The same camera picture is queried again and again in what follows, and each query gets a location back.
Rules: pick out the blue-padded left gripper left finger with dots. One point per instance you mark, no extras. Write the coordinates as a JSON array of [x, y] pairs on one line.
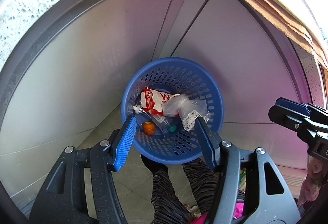
[[122, 143]]

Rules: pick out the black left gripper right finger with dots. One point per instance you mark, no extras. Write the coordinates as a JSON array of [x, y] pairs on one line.
[[209, 142]]

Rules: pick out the orange peel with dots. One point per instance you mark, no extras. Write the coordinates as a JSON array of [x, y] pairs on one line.
[[149, 128]]

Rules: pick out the clear plastic bag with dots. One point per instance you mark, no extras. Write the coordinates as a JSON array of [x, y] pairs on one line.
[[187, 109]]

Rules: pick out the clear plastic bottle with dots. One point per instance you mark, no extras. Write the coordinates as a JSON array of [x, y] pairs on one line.
[[164, 123]]

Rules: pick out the red snack bag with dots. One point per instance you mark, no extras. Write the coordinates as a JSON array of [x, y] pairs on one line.
[[152, 100]]

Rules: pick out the silver blue toothpaste tube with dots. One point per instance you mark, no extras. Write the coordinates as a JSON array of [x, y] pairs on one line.
[[138, 109]]

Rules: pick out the blue trash basket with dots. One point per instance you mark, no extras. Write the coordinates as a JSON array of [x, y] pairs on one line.
[[172, 75]]

